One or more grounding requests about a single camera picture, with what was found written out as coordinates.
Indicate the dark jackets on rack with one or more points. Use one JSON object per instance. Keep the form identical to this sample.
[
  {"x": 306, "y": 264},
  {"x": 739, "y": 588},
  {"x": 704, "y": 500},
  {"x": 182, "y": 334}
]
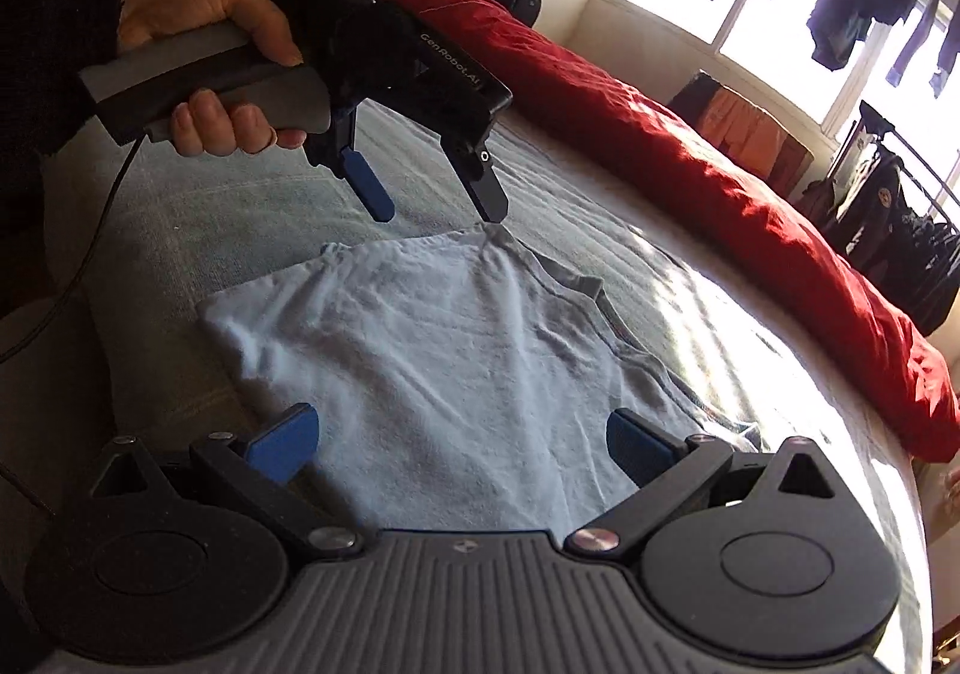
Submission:
[{"x": 892, "y": 231}]

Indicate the metal clothes rack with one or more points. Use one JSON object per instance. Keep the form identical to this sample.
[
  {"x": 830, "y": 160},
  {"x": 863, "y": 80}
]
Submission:
[{"x": 926, "y": 182}]

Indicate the light blue long-sleeve shirt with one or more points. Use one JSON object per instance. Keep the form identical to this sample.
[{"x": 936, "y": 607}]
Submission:
[{"x": 450, "y": 359}]

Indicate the red duvet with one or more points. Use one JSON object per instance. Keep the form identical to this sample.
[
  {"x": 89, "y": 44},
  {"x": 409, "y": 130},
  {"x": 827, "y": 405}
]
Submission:
[{"x": 712, "y": 179}]

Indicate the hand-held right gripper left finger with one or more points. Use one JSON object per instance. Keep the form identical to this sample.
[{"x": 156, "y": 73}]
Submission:
[{"x": 285, "y": 441}]

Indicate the person's left hand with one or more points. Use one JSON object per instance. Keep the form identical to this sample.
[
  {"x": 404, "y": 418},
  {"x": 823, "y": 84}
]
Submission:
[{"x": 202, "y": 6}]

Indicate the person's left forearm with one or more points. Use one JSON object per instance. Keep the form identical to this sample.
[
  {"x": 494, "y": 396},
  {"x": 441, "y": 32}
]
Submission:
[{"x": 45, "y": 81}]

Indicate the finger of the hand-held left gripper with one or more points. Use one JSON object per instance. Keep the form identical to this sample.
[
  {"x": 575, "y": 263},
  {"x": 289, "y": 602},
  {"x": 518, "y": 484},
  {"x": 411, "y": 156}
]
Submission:
[
  {"x": 487, "y": 190},
  {"x": 371, "y": 186}
]

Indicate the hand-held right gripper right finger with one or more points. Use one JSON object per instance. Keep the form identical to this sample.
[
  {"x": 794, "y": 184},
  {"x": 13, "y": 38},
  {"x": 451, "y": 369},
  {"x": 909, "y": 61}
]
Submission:
[{"x": 637, "y": 445}]

